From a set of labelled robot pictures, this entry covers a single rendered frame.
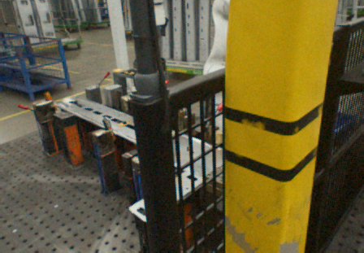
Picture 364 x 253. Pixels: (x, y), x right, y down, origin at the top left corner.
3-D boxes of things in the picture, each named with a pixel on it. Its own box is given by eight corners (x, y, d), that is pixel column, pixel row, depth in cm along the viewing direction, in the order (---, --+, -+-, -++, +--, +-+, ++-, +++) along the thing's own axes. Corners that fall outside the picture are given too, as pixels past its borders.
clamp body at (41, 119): (41, 154, 202) (27, 103, 188) (62, 146, 211) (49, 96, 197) (47, 159, 195) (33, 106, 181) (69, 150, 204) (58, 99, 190)
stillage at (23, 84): (0, 91, 597) (-16, 41, 561) (39, 80, 654) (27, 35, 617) (32, 101, 527) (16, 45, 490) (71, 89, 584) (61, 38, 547)
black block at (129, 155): (123, 208, 146) (115, 155, 135) (140, 198, 153) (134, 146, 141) (134, 216, 141) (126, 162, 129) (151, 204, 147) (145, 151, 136)
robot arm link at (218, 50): (211, 86, 179) (199, 80, 192) (228, 86, 183) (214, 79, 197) (225, -5, 161) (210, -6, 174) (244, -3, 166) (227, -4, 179)
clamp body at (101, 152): (97, 191, 160) (85, 132, 146) (116, 181, 167) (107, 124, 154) (106, 198, 154) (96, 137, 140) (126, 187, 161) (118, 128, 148)
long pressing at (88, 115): (46, 105, 204) (46, 102, 203) (77, 96, 218) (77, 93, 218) (206, 182, 112) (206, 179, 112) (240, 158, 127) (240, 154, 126)
